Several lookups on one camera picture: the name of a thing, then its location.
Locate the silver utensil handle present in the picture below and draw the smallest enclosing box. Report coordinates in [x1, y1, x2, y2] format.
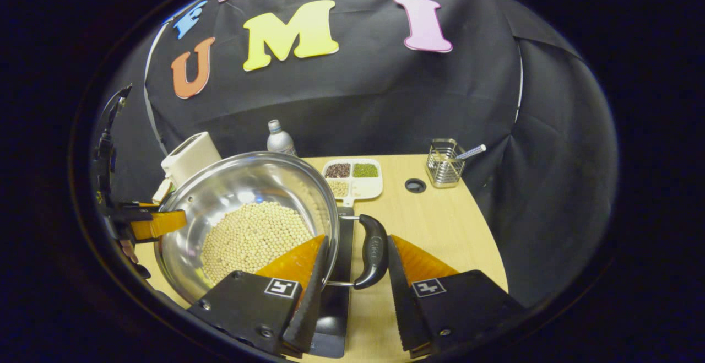
[441, 144, 487, 162]

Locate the stainless steel pot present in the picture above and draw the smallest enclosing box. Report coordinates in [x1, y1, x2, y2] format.
[154, 151, 389, 304]

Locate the wire mesh utensil holder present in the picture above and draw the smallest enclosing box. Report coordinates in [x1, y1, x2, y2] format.
[426, 138, 466, 188]

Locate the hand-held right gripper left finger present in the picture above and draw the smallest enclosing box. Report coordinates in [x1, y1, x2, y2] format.
[187, 235, 331, 355]

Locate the silver bottle with pink label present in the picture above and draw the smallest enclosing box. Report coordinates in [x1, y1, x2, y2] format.
[267, 120, 297, 157]

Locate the pile of soybeans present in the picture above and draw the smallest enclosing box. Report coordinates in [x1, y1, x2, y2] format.
[200, 202, 314, 285]

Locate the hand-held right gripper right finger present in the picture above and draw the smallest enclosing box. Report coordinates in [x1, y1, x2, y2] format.
[387, 235, 524, 359]

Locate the white divided bean tray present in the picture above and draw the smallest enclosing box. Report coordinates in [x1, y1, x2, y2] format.
[321, 158, 383, 208]

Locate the pale green plate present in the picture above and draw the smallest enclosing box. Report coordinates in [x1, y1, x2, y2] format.
[151, 178, 175, 207]

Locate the black induction cooktop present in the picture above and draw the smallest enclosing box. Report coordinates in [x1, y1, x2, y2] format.
[308, 206, 356, 359]

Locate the white toaster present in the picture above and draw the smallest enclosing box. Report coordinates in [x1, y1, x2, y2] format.
[161, 132, 223, 187]

